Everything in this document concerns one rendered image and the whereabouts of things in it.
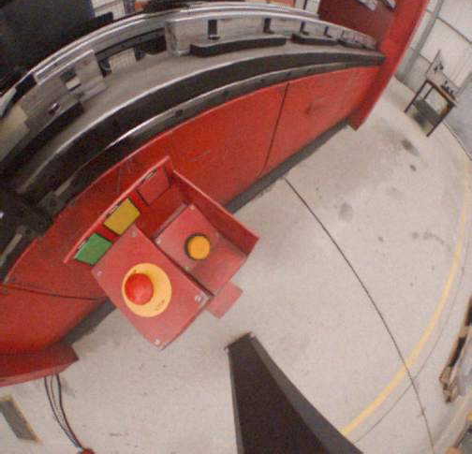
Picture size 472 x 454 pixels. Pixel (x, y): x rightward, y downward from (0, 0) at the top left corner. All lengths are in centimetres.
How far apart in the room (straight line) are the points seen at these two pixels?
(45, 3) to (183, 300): 103
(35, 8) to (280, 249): 163
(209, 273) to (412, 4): 210
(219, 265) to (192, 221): 9
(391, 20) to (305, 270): 204
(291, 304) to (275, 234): 41
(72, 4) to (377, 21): 193
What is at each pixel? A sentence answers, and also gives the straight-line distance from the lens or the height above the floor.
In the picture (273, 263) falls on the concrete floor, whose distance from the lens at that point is 107.
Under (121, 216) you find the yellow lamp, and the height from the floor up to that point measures 82.
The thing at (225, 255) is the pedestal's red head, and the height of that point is 70.
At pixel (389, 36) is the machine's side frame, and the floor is 107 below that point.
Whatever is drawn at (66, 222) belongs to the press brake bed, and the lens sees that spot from 46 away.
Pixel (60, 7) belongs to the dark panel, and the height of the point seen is 116.
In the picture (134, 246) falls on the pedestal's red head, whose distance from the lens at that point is 28.
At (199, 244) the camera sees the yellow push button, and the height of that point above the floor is 73.
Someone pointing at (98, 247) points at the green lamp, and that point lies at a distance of 28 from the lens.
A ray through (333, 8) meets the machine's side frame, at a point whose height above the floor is 109.
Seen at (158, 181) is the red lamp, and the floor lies 82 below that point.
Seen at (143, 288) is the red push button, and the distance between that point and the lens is 24.
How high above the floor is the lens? 103
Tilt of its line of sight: 67 degrees down
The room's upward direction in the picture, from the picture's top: 8 degrees clockwise
